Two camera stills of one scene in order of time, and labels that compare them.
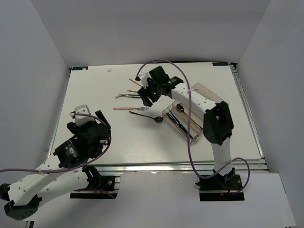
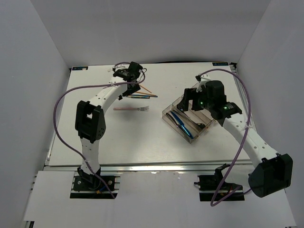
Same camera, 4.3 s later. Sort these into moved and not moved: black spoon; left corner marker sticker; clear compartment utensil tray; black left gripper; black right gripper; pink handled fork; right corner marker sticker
Moved: black spoon; black right gripper; black left gripper
Not moved: right corner marker sticker; pink handled fork; clear compartment utensil tray; left corner marker sticker
